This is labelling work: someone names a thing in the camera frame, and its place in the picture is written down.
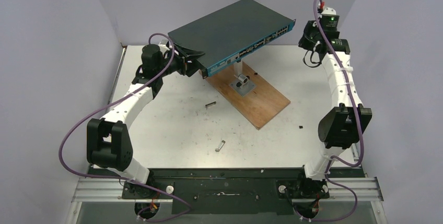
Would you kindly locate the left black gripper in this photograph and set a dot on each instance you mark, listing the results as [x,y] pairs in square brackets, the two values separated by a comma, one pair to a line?
[189,67]

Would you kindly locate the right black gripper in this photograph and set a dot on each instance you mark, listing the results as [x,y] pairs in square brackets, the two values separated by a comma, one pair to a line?
[310,25]

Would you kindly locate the teal grey network switch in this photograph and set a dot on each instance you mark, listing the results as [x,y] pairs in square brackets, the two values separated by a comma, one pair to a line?
[231,33]

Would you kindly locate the dark transceiver module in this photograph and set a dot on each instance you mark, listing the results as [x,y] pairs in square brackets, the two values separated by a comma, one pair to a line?
[210,104]

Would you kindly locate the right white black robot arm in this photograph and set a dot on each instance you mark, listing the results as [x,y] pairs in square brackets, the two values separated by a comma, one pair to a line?
[348,118]

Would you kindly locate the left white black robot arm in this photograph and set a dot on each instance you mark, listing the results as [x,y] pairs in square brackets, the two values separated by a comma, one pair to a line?
[108,140]

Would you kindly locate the wooden base board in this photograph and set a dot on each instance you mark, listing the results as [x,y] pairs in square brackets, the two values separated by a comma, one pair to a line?
[260,106]

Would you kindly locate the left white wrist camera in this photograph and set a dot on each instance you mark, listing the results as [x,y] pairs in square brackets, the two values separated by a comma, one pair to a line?
[164,46]

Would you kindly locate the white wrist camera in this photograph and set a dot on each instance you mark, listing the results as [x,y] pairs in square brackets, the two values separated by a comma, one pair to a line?
[164,46]
[327,14]

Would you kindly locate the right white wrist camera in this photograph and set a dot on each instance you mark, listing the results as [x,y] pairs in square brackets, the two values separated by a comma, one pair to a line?
[327,14]

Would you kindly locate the metal switch mounting stand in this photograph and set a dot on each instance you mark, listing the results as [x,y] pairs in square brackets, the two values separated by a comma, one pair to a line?
[242,84]

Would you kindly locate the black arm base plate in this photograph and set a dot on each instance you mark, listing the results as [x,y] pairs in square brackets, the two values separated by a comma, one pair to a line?
[230,191]

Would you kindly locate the aluminium frame rail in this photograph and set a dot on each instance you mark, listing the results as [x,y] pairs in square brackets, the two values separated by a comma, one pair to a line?
[112,190]

